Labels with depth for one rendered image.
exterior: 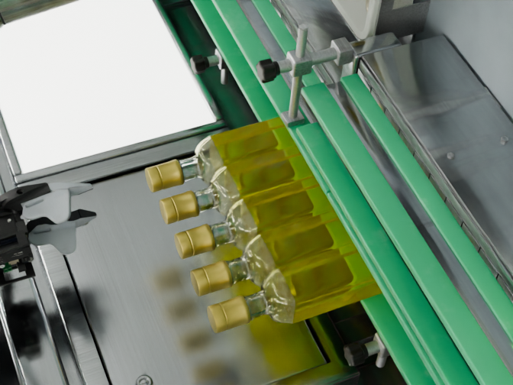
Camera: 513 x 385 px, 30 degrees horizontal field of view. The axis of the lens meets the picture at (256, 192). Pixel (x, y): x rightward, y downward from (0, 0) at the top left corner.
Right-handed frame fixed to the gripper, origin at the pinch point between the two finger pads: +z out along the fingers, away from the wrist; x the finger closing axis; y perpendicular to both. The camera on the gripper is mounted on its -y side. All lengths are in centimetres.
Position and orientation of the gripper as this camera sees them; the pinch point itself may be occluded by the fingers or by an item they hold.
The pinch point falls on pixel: (83, 198)
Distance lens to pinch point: 127.5
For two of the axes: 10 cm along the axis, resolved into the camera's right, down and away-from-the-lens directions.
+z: 9.2, -2.7, 2.8
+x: 0.5, -6.3, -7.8
